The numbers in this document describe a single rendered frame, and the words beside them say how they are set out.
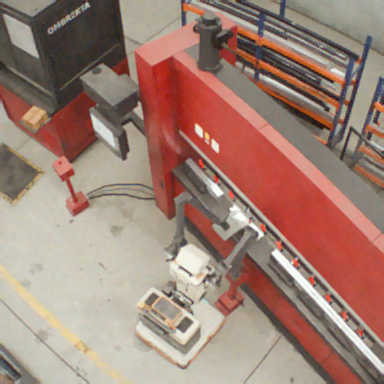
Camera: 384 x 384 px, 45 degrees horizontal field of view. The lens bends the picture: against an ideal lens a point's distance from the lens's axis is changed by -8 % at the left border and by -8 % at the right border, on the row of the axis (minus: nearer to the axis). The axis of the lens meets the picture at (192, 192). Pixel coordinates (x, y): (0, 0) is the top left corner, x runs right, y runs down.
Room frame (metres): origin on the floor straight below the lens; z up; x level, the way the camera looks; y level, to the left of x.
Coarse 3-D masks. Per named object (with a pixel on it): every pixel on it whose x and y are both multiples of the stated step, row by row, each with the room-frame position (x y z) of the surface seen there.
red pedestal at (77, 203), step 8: (56, 160) 3.07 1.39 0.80; (64, 160) 3.06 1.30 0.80; (56, 168) 2.96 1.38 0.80; (64, 168) 2.96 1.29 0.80; (72, 168) 2.96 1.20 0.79; (64, 176) 2.89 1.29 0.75; (72, 192) 2.97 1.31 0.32; (80, 192) 3.10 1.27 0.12; (72, 200) 3.00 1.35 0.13; (80, 200) 2.99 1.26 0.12; (88, 200) 3.00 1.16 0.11; (72, 208) 2.89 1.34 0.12; (80, 208) 2.93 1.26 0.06; (72, 216) 2.86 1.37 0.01
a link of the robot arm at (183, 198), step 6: (186, 192) 2.11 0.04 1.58; (180, 198) 2.05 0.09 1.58; (186, 198) 2.04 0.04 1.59; (180, 204) 2.00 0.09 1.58; (180, 210) 1.99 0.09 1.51; (180, 216) 1.96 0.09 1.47; (180, 222) 1.94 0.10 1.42; (180, 228) 1.91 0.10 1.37; (180, 234) 1.88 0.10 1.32; (180, 240) 1.85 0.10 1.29; (186, 240) 1.86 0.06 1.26; (180, 246) 1.82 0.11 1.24
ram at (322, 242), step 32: (192, 96) 2.71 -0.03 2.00; (192, 128) 2.72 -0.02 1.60; (224, 128) 2.40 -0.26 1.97; (224, 160) 2.38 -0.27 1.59; (256, 160) 2.10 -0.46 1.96; (256, 192) 2.07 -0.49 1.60; (288, 192) 1.83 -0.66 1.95; (288, 224) 1.77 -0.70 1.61; (320, 224) 1.56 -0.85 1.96; (320, 256) 1.48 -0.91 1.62; (352, 256) 1.30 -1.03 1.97; (352, 288) 1.20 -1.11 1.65
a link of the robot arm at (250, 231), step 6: (246, 228) 1.87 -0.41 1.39; (252, 228) 1.89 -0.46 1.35; (246, 234) 1.83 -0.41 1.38; (252, 234) 1.82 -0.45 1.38; (240, 240) 1.79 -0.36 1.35; (246, 240) 1.79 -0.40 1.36; (240, 246) 1.75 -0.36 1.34; (234, 252) 1.71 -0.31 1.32; (228, 258) 1.67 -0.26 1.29; (234, 258) 1.68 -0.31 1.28; (228, 264) 1.62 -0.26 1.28; (228, 270) 1.58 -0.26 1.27
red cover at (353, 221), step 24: (192, 72) 2.67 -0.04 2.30; (216, 96) 2.45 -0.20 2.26; (240, 120) 2.24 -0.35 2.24; (264, 120) 2.18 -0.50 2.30; (264, 144) 2.04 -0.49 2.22; (288, 144) 1.97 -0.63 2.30; (288, 168) 1.85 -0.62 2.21; (312, 168) 1.78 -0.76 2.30; (312, 192) 1.66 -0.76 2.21; (336, 192) 1.59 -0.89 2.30; (336, 216) 1.48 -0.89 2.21; (360, 216) 1.41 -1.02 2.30; (360, 240) 1.29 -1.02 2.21
